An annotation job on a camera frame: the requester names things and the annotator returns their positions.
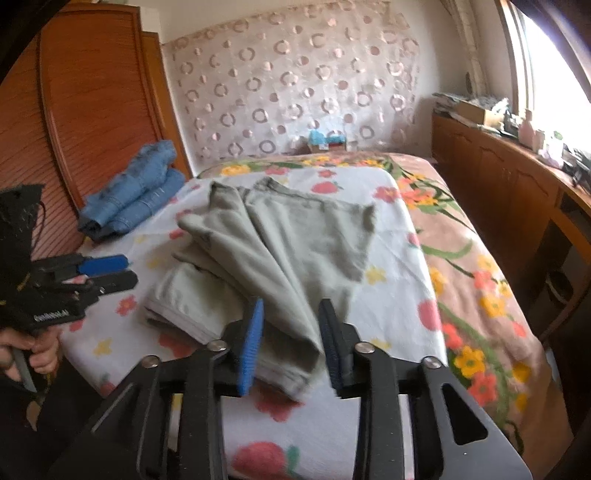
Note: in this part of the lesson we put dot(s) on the person's left hand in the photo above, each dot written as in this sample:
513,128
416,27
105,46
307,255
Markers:
44,353

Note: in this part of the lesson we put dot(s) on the cardboard box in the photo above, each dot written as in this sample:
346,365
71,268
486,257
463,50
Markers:
478,113

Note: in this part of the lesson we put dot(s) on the dark cloth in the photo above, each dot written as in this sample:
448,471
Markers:
41,429

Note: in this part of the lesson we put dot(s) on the wooden cabinet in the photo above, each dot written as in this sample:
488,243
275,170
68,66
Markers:
503,184

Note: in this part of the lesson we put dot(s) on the window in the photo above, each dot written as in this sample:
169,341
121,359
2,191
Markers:
549,60

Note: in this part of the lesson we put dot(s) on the olive green pants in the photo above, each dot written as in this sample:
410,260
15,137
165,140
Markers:
295,240

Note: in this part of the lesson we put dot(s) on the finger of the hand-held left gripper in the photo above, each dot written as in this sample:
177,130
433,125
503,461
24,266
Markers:
117,280
106,264

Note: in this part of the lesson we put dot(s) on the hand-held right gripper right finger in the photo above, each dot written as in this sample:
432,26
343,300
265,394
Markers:
333,350

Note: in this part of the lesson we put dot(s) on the pink bottles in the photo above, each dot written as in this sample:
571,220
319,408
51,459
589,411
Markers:
530,131

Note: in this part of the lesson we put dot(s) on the teal and white small box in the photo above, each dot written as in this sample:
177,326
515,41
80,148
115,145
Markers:
323,141

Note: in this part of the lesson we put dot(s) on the circle patterned lace cloth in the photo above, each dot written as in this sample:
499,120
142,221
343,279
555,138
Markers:
295,74

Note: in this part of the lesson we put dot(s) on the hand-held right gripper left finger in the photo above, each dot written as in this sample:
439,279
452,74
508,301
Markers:
251,346

